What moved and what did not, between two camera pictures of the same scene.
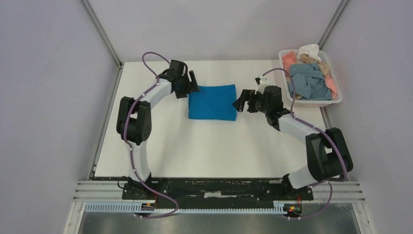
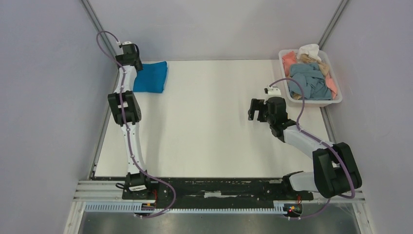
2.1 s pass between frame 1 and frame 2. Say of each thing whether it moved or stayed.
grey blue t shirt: stayed
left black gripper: moved
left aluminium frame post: stayed
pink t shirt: stayed
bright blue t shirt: moved
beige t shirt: stayed
